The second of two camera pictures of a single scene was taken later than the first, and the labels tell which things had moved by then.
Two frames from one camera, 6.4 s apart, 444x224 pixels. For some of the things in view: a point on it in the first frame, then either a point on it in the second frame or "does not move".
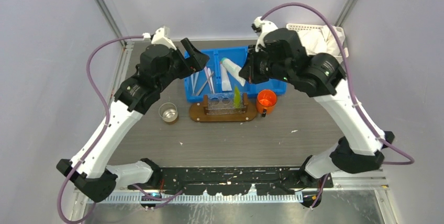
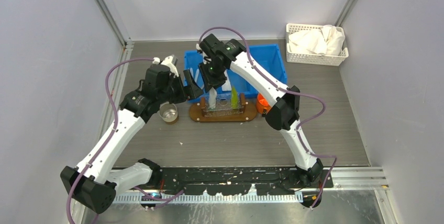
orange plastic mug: x=266 y=102 does not move
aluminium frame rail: x=107 y=9 does not move
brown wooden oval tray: x=196 y=113 does not move
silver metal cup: x=168 y=111 does not move
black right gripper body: x=264 y=69 -> x=211 y=75
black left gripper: x=198 y=61 -> x=195 y=91
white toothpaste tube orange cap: x=225 y=81 does not move
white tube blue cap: x=234 y=69 -> x=212 y=98
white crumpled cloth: x=323 y=40 does not move
